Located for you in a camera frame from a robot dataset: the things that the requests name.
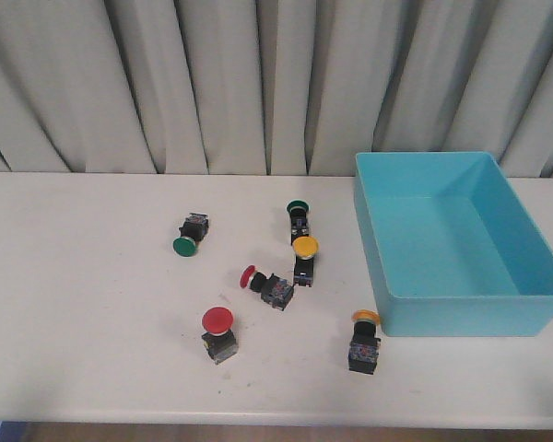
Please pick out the yellow push button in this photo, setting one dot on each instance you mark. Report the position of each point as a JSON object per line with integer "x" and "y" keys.
{"x": 305, "y": 249}
{"x": 364, "y": 347}

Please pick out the red push button front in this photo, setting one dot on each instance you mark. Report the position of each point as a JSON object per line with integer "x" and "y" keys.
{"x": 219, "y": 339}

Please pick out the red push button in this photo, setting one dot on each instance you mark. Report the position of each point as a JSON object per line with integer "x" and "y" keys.
{"x": 219, "y": 339}
{"x": 273, "y": 290}

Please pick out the yellow push button by box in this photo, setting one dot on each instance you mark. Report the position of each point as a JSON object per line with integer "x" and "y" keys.
{"x": 364, "y": 347}

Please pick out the light blue plastic box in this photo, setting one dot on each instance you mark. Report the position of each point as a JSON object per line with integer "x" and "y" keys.
{"x": 451, "y": 250}

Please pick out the green push button back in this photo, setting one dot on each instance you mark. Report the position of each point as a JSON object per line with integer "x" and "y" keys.
{"x": 298, "y": 216}

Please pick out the green push button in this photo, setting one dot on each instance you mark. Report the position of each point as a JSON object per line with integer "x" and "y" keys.
{"x": 298, "y": 216}
{"x": 192, "y": 231}

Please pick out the red push button centre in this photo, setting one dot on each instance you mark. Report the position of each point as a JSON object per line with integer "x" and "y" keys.
{"x": 273, "y": 290}

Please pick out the green push button left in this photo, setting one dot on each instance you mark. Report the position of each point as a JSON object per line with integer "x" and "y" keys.
{"x": 192, "y": 231}

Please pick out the grey pleated curtain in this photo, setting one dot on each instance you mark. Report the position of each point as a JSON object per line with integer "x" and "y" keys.
{"x": 272, "y": 87}

